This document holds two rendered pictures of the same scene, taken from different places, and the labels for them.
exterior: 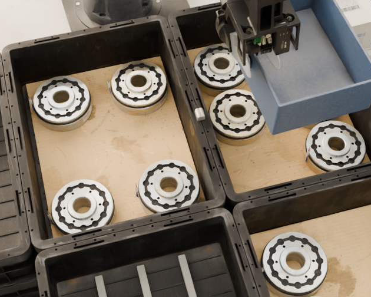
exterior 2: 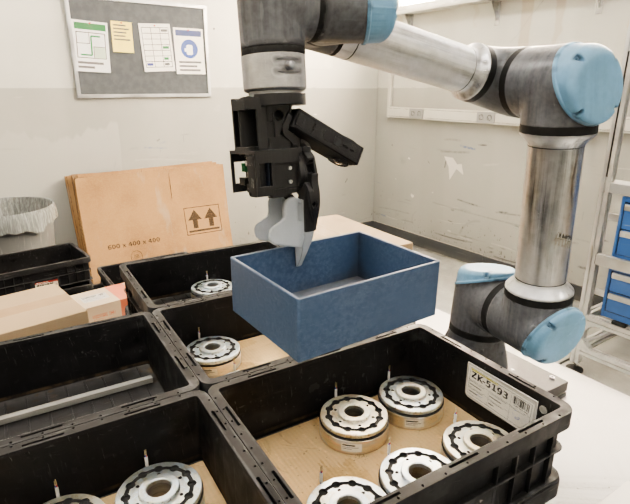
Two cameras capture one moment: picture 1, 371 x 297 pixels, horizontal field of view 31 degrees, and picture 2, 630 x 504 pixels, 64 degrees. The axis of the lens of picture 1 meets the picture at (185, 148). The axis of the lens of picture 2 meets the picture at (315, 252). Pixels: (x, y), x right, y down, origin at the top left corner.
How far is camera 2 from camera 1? 0.96 m
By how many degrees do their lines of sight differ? 66
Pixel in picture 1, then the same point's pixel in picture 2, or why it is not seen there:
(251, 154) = (314, 449)
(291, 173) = (300, 490)
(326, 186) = (241, 454)
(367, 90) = (288, 311)
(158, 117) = not seen: hidden behind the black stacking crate
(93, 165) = (263, 358)
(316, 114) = (255, 310)
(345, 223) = not seen: outside the picture
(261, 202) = (209, 406)
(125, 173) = not seen: hidden behind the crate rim
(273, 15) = (239, 127)
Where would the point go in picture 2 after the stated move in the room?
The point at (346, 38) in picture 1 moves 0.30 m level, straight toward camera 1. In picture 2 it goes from (367, 297) to (99, 289)
